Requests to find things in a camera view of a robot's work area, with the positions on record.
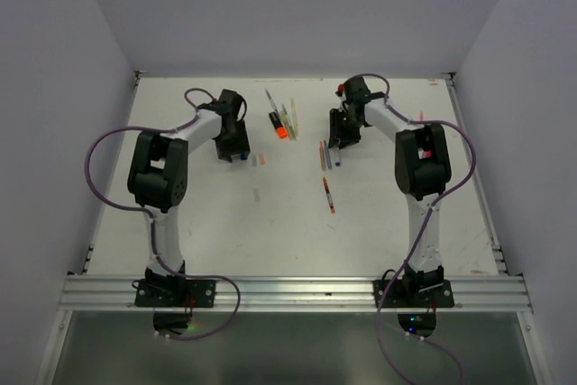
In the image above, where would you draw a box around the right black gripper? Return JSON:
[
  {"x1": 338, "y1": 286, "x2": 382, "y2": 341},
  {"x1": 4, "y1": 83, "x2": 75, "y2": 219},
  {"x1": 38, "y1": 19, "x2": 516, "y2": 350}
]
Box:
[{"x1": 329, "y1": 106, "x2": 363, "y2": 147}]

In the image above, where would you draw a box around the blue cap white marker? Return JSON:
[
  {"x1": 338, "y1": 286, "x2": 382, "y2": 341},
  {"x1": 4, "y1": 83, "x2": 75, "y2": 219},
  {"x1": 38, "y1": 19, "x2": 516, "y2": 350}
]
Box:
[{"x1": 334, "y1": 147, "x2": 341, "y2": 167}]

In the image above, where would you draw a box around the orange ink pen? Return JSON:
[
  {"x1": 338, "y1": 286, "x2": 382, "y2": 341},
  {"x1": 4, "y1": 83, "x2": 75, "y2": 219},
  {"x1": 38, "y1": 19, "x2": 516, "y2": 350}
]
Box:
[{"x1": 319, "y1": 141, "x2": 327, "y2": 171}]

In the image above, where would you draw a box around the light blue pen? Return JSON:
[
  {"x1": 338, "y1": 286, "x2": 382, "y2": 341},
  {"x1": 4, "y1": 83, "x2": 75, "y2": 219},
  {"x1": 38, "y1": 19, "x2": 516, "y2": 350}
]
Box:
[{"x1": 324, "y1": 141, "x2": 332, "y2": 170}]

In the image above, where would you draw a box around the black orange highlighter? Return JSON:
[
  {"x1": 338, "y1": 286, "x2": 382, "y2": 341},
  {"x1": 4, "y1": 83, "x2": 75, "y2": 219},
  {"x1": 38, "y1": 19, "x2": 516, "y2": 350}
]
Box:
[{"x1": 268, "y1": 112, "x2": 289, "y2": 140}]

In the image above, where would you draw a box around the red ink pen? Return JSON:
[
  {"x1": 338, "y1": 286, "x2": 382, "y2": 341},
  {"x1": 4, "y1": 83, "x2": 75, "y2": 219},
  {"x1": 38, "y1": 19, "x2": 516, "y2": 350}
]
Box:
[{"x1": 322, "y1": 177, "x2": 335, "y2": 214}]

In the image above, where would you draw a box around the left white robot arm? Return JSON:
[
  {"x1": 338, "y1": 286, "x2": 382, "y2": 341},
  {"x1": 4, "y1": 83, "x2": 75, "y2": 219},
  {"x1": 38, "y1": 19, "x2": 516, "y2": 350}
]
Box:
[{"x1": 127, "y1": 89, "x2": 251, "y2": 307}]

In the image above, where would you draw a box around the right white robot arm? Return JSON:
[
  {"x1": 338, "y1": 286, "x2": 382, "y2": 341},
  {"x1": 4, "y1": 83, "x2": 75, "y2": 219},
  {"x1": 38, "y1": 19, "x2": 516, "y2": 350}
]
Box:
[{"x1": 327, "y1": 75, "x2": 452, "y2": 307}]

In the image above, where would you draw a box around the grey thin pen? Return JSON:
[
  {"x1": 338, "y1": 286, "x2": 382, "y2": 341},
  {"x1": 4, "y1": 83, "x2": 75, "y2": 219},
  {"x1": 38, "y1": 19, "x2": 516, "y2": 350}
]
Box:
[{"x1": 265, "y1": 88, "x2": 280, "y2": 118}]

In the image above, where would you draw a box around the yellow pen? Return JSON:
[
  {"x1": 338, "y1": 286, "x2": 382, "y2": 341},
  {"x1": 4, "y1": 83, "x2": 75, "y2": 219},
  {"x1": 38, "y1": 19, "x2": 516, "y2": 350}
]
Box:
[
  {"x1": 290, "y1": 98, "x2": 298, "y2": 140},
  {"x1": 280, "y1": 105, "x2": 296, "y2": 140}
]

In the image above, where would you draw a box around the black pink highlighter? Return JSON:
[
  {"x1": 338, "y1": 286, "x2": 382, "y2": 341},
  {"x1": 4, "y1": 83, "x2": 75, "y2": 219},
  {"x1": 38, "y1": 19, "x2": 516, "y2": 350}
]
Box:
[{"x1": 419, "y1": 150, "x2": 432, "y2": 160}]

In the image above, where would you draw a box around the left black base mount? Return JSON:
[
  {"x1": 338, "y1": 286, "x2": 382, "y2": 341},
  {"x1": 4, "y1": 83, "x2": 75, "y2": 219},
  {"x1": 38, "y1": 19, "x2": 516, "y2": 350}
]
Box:
[{"x1": 132, "y1": 269, "x2": 216, "y2": 308}]

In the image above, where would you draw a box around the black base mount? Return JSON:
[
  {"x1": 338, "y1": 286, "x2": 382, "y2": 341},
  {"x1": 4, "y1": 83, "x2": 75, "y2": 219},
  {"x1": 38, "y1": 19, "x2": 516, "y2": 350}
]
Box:
[
  {"x1": 132, "y1": 269, "x2": 216, "y2": 308},
  {"x1": 372, "y1": 266, "x2": 455, "y2": 308}
]

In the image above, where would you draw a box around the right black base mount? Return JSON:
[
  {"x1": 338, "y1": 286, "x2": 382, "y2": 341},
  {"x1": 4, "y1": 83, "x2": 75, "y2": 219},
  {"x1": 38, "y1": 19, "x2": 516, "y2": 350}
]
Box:
[{"x1": 372, "y1": 266, "x2": 455, "y2": 308}]

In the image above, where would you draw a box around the aluminium front rail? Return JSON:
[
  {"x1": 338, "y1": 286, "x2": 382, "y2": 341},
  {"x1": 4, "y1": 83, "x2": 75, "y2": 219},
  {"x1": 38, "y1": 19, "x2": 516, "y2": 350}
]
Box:
[{"x1": 58, "y1": 274, "x2": 532, "y2": 313}]

